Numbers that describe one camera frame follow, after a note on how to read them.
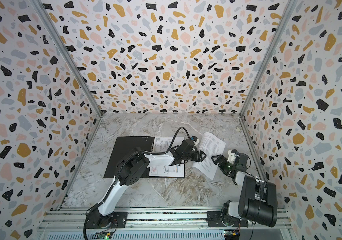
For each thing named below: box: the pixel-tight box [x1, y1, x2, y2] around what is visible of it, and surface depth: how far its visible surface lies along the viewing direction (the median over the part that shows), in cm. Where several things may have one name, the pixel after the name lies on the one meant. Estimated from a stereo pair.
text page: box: [192, 132, 226, 180], surface depth 99 cm
